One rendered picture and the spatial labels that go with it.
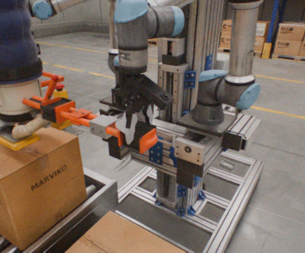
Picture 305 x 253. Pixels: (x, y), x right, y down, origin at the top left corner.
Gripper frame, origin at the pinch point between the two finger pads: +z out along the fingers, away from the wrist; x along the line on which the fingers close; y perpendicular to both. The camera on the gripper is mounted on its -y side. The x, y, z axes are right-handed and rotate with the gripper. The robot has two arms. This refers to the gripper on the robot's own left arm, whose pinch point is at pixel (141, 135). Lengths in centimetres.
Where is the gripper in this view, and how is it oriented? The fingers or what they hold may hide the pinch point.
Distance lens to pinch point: 75.3
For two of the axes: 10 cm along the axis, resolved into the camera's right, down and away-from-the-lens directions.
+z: 0.0, 8.8, 4.7
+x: -5.6, 3.8, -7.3
